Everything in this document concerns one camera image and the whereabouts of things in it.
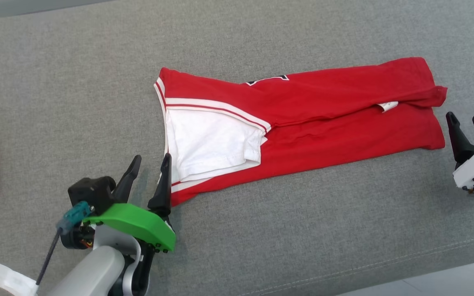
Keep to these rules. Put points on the grey fabric sofa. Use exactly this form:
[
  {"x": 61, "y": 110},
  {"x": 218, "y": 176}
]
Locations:
[{"x": 97, "y": 102}]

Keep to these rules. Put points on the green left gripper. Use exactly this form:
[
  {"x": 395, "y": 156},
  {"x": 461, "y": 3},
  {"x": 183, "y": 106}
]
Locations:
[{"x": 142, "y": 222}]

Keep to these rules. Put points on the red white basketball jersey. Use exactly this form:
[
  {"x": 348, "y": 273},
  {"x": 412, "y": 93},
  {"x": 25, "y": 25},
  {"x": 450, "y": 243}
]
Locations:
[{"x": 323, "y": 135}]

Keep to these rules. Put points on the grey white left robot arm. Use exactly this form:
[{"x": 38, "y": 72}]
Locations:
[{"x": 93, "y": 271}]

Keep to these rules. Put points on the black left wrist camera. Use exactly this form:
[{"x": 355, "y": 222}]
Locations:
[{"x": 91, "y": 193}]

